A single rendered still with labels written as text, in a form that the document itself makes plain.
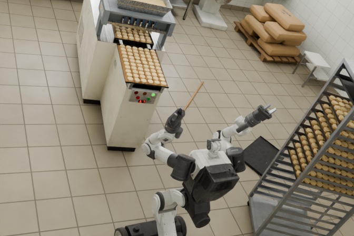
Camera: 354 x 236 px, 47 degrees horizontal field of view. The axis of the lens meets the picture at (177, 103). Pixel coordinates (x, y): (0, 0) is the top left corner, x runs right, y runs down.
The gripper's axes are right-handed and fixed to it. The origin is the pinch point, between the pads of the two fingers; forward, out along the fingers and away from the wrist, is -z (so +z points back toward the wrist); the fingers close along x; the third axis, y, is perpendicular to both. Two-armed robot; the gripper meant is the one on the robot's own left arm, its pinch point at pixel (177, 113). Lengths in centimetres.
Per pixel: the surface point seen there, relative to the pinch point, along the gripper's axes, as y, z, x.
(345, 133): 90, 47, 105
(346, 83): 68, 34, 134
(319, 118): 71, 66, 118
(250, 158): 56, 218, 136
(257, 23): -75, 302, 398
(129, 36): -115, 127, 100
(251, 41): -64, 328, 380
